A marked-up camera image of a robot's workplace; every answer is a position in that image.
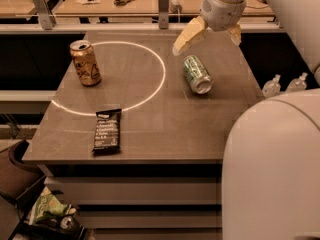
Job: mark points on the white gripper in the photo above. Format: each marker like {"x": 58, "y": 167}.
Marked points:
{"x": 222, "y": 13}

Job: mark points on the green soda can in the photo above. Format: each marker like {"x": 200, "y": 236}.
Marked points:
{"x": 196, "y": 74}

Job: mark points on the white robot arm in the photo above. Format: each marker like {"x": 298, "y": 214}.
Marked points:
{"x": 271, "y": 165}

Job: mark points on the gold soda can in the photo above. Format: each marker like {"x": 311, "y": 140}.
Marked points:
{"x": 85, "y": 63}

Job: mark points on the can in floor bin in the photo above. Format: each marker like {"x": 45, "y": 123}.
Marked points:
{"x": 69, "y": 224}

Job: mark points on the white power strip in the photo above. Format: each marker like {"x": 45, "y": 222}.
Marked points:
{"x": 175, "y": 6}

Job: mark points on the clear sanitizer bottle left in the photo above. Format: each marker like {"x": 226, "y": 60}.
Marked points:
{"x": 272, "y": 87}

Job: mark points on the clear sanitizer bottle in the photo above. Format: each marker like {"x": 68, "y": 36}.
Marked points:
{"x": 272, "y": 87}
{"x": 297, "y": 84}

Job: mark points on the clear sanitizer bottle right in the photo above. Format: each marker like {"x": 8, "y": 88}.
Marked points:
{"x": 297, "y": 84}

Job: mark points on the scissors on back desk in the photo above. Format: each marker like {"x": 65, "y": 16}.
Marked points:
{"x": 122, "y": 2}

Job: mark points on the black snack bar wrapper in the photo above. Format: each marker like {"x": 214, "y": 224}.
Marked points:
{"x": 107, "y": 131}

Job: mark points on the grey drawer cabinet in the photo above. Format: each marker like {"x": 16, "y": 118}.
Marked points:
{"x": 142, "y": 201}

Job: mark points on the green chip bag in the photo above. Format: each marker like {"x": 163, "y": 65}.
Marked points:
{"x": 48, "y": 208}

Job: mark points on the dark round chair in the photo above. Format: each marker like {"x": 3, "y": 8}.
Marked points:
{"x": 16, "y": 153}

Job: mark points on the grey metal bracket centre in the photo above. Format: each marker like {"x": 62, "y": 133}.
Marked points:
{"x": 163, "y": 14}

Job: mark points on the grey metal bracket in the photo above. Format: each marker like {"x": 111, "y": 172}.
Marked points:
{"x": 45, "y": 16}
{"x": 163, "y": 14}

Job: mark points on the grey metal bracket left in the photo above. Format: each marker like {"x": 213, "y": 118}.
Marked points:
{"x": 45, "y": 16}

